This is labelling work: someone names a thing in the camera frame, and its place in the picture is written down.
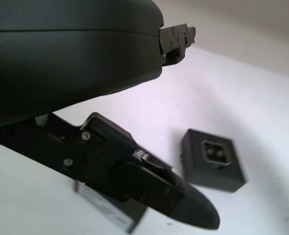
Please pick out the black camera box base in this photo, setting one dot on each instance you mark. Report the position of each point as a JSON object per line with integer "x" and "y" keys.
{"x": 208, "y": 176}

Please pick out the black RealSense box lid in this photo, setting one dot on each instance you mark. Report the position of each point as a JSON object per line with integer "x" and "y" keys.
{"x": 115, "y": 213}

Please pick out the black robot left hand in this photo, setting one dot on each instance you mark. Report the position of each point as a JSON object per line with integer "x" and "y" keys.
{"x": 61, "y": 61}

